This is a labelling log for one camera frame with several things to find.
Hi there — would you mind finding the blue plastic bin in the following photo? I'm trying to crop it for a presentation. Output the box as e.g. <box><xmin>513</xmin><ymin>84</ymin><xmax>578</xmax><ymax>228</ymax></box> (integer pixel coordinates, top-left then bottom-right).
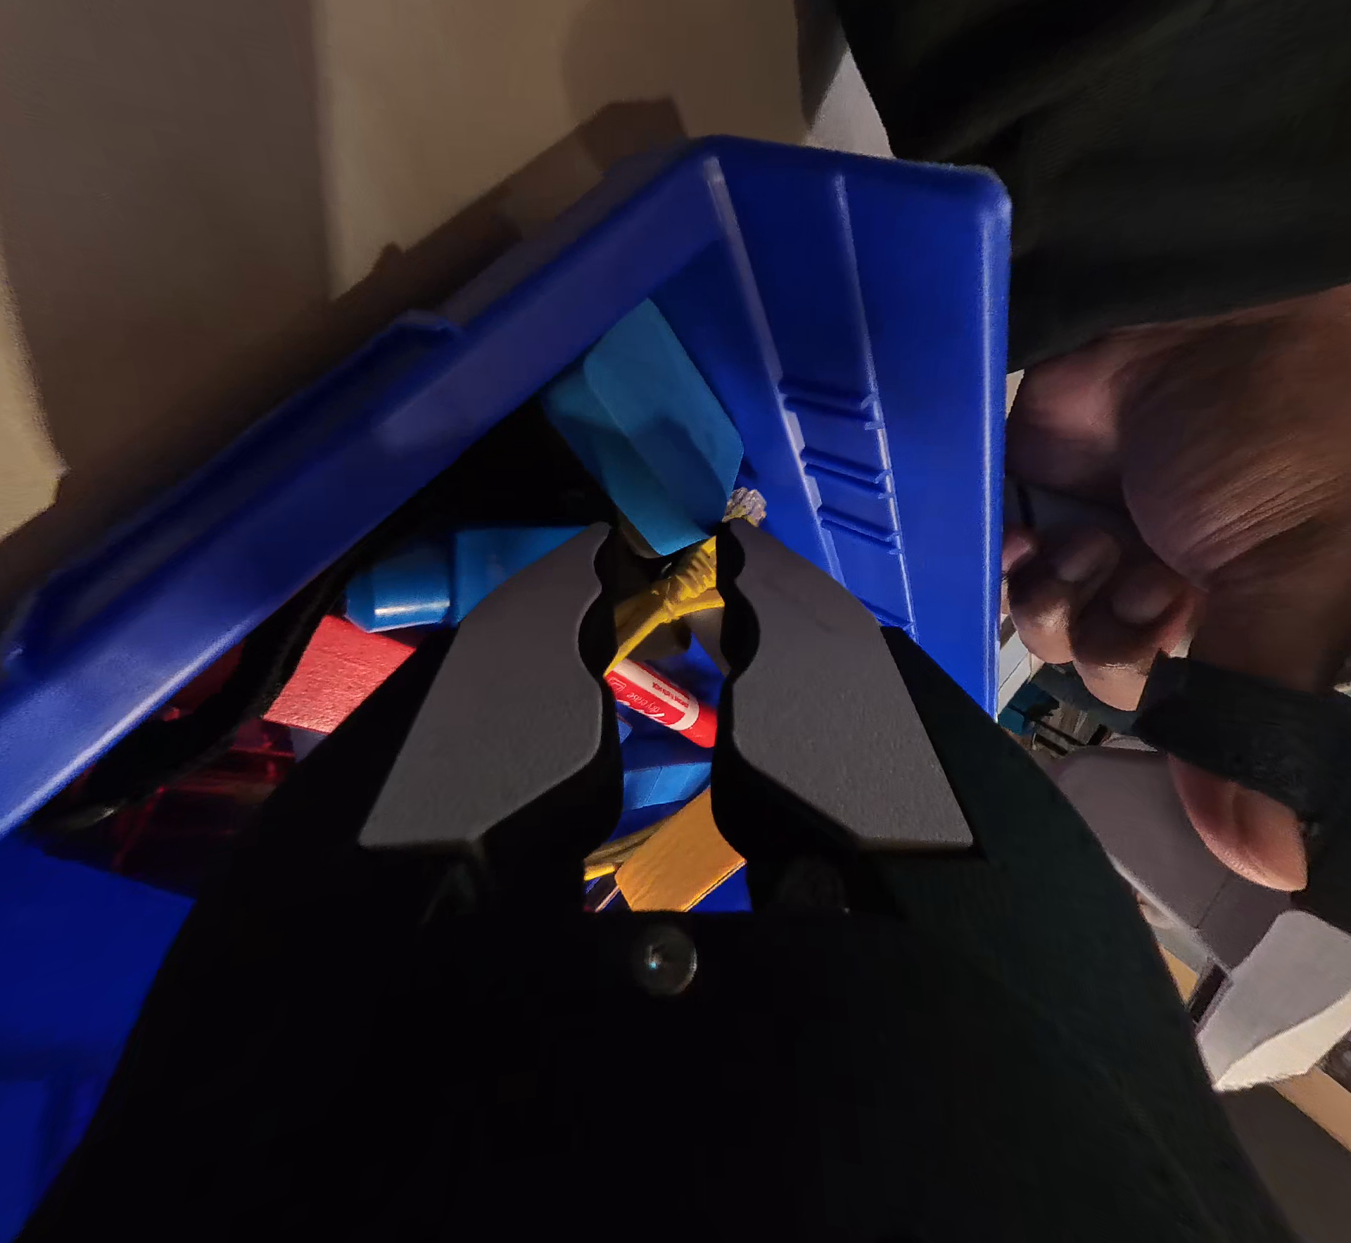
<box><xmin>0</xmin><ymin>135</ymin><xmax>1014</xmax><ymax>1243</ymax></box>

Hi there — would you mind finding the red block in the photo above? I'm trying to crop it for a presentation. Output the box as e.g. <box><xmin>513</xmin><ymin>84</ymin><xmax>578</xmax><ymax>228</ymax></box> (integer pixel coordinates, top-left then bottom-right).
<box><xmin>261</xmin><ymin>615</ymin><xmax>424</xmax><ymax>738</ymax></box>

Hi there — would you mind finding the person's left hand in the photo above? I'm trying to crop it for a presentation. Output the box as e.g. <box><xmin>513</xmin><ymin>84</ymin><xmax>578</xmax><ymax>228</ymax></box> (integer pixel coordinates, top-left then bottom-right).
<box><xmin>1000</xmin><ymin>288</ymin><xmax>1351</xmax><ymax>893</ymax></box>

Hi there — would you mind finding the light blue cylinder block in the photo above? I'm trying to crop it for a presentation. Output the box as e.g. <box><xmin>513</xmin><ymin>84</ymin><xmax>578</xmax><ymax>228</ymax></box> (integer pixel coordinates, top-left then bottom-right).
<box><xmin>341</xmin><ymin>523</ymin><xmax>588</xmax><ymax>635</ymax></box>

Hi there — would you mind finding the red translucent piece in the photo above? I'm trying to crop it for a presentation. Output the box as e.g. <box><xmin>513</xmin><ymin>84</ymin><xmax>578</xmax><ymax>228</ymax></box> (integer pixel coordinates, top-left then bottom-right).
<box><xmin>110</xmin><ymin>721</ymin><xmax>298</xmax><ymax>848</ymax></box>

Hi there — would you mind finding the light blue eraser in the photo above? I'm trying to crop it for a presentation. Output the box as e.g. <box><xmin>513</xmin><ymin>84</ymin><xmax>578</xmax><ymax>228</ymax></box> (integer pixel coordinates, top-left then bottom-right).
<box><xmin>540</xmin><ymin>298</ymin><xmax>746</xmax><ymax>559</ymax></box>

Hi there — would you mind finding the yellow network cable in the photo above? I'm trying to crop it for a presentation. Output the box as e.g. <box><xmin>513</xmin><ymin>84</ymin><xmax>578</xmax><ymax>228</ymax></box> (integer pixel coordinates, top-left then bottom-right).
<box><xmin>583</xmin><ymin>486</ymin><xmax>768</xmax><ymax>886</ymax></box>

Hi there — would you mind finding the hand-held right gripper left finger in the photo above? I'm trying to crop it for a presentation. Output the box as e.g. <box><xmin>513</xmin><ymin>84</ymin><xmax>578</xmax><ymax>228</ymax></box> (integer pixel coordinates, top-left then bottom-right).
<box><xmin>356</xmin><ymin>522</ymin><xmax>623</xmax><ymax>907</ymax></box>

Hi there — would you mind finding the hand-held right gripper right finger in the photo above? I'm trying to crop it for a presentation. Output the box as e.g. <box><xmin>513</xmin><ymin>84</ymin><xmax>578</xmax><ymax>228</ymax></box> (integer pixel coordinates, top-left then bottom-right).
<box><xmin>709</xmin><ymin>522</ymin><xmax>974</xmax><ymax>913</ymax></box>

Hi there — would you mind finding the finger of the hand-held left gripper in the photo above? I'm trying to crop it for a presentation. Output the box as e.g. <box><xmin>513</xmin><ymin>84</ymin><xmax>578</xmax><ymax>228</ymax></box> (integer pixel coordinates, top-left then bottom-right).
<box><xmin>1192</xmin><ymin>908</ymin><xmax>1351</xmax><ymax>1093</ymax></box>

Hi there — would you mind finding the person's left forearm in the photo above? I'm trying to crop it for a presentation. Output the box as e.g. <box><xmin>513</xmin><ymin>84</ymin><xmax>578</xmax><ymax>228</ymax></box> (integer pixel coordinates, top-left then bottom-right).
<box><xmin>751</xmin><ymin>0</ymin><xmax>1351</xmax><ymax>373</ymax></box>

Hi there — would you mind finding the red marker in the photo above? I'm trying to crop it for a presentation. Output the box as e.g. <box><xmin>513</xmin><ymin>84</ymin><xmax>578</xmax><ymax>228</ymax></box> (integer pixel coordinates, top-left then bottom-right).
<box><xmin>605</xmin><ymin>659</ymin><xmax>721</xmax><ymax>750</ymax></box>

